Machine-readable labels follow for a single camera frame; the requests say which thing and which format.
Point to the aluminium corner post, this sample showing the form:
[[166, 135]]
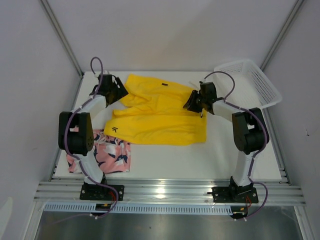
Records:
[[61, 35], [283, 32]]

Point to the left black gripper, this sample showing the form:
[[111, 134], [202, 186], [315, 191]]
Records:
[[122, 92]]

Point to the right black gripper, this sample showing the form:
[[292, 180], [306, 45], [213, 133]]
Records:
[[190, 105]]

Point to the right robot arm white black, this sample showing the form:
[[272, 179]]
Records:
[[249, 130]]

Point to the right aluminium corner post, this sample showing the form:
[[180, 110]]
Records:
[[283, 32]]

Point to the aluminium mounting rail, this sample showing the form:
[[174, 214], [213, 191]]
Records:
[[167, 191]]

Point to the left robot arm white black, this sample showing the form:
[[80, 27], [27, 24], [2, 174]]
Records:
[[75, 130]]

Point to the left aluminium corner post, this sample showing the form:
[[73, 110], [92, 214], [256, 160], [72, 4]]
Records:
[[61, 35]]

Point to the white perforated plastic basket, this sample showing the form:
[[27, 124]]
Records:
[[245, 85]]

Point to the yellow shorts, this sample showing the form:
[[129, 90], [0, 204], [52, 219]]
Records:
[[154, 114]]

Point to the white slotted cable duct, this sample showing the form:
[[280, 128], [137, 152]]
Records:
[[134, 208]]

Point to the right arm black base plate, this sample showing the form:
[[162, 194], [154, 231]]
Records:
[[232, 194]]

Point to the pink whale print shorts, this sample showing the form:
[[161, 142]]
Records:
[[112, 155]]

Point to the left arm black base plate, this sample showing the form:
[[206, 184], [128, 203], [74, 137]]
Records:
[[93, 192]]

